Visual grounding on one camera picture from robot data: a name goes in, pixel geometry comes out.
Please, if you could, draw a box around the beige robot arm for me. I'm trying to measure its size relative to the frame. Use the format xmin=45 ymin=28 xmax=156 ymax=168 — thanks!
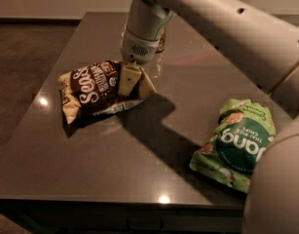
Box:
xmin=121 ymin=0 xmax=299 ymax=234

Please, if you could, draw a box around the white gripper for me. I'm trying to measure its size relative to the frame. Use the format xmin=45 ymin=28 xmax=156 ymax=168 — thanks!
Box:
xmin=118 ymin=0 xmax=174 ymax=97

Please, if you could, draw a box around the green Dang rice chips bag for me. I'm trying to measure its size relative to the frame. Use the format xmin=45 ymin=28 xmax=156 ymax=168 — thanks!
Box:
xmin=189 ymin=98 xmax=277 ymax=193

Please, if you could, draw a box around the gold soda can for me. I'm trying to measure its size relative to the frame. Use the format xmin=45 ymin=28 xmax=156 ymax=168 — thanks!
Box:
xmin=156 ymin=28 xmax=166 ymax=54

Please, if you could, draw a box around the brown sea salt chip bag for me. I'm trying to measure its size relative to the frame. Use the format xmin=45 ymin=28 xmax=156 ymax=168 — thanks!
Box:
xmin=58 ymin=60 xmax=156 ymax=125

